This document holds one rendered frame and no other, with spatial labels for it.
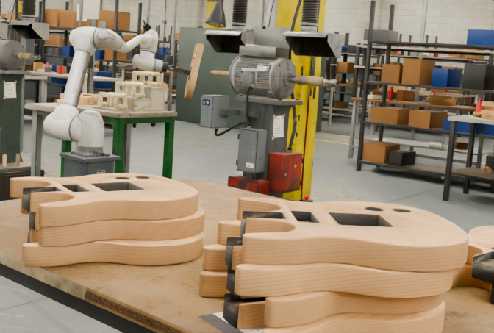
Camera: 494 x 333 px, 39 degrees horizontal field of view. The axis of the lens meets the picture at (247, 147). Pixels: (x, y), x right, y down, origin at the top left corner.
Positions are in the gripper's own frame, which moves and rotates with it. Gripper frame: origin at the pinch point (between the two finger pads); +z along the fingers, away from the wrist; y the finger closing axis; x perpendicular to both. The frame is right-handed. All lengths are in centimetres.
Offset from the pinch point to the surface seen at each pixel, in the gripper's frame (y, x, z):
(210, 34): 47, 26, 5
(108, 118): 20, -44, -49
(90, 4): -125, 45, -90
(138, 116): 18, -38, -29
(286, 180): 91, -56, 66
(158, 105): -12.4, -27.9, -16.7
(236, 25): 52, 35, 20
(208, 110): 84, -24, 11
